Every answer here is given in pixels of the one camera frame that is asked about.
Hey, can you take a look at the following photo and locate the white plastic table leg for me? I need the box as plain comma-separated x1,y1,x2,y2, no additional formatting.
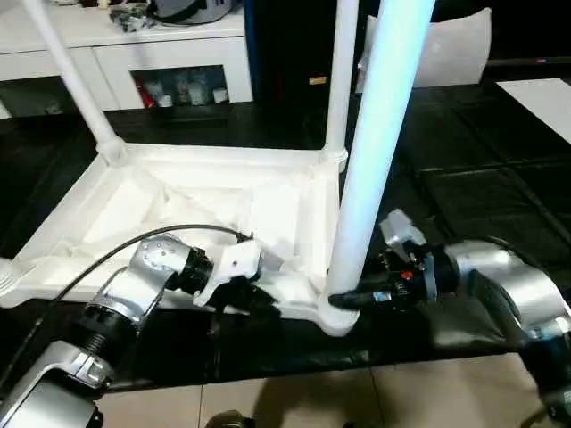
0,259,19,293
321,0,360,167
325,0,437,309
21,0,128,165

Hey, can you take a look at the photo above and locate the black work mat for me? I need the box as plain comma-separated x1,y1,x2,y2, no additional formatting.
0,82,571,393

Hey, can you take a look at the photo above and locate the cluster of small bottles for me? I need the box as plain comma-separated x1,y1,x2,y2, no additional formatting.
134,70,231,108

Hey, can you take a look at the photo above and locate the white flat board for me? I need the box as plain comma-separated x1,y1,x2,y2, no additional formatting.
496,78,571,145

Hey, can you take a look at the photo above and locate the white cushion with badge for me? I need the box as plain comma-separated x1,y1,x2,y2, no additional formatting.
356,7,494,92

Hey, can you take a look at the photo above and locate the black cabinet with yellow label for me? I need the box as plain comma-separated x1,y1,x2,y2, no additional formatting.
244,0,368,104

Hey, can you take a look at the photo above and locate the black flat television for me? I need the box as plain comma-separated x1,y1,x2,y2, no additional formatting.
487,0,571,65

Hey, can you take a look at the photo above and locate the grey bag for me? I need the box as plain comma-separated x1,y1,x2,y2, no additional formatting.
146,0,245,26

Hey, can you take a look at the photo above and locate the white cabinet with glass doors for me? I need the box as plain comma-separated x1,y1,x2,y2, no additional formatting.
0,0,256,113

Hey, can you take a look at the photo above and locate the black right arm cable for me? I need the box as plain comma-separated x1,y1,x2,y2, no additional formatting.
412,234,527,268

